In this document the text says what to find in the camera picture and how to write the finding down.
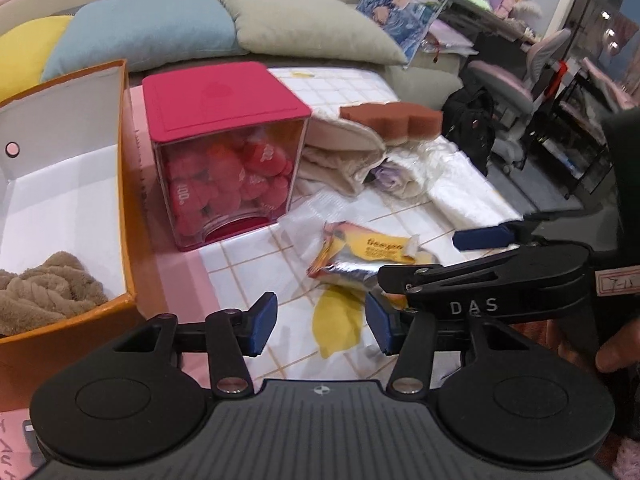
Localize clear plastic bag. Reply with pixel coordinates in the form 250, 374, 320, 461
390, 137, 523, 226

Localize brown sponge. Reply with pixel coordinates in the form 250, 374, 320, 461
339, 101, 443, 142

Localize checkered lemon print tablecloth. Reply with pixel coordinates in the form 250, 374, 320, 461
192, 66, 523, 386

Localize yellow snack packet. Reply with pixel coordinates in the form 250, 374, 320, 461
306, 221, 441, 295

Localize lavender cloth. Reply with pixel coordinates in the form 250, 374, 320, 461
370, 160, 421, 193

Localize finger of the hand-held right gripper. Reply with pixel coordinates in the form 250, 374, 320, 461
377, 255, 507, 297
452, 212, 556, 253

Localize orange cardboard box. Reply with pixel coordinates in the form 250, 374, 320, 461
0, 59, 146, 411

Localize clear plastic wrap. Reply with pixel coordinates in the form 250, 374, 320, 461
280, 192, 361, 261

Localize cream towel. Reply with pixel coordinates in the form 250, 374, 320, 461
300, 117, 436, 201

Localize brown plush cloth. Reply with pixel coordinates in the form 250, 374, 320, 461
0, 251, 110, 337

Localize blue printed pillow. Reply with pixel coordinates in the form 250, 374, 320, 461
356, 0, 453, 68

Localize grey-green pillow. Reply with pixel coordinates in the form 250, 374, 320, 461
211, 0, 408, 67

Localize pink plastic folders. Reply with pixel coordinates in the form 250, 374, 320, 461
429, 19, 477, 59

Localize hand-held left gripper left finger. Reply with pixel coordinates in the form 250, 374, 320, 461
114, 291, 279, 396

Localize pile of red plush balls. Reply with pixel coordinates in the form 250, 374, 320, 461
165, 130, 296, 238

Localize clear box with red lid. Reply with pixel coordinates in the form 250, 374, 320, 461
141, 61, 312, 252

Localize black backpack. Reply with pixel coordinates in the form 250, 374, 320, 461
442, 86, 496, 178

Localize yellow pillow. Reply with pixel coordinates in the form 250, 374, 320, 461
0, 15, 76, 103

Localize person's right hand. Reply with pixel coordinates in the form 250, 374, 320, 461
595, 306, 640, 374

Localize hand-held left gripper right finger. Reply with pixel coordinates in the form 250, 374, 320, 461
365, 291, 534, 396

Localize grey and pink desk chair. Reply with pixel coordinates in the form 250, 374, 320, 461
467, 28, 573, 176

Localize person's pink fuzzy clothing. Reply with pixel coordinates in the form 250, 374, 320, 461
610, 435, 640, 480

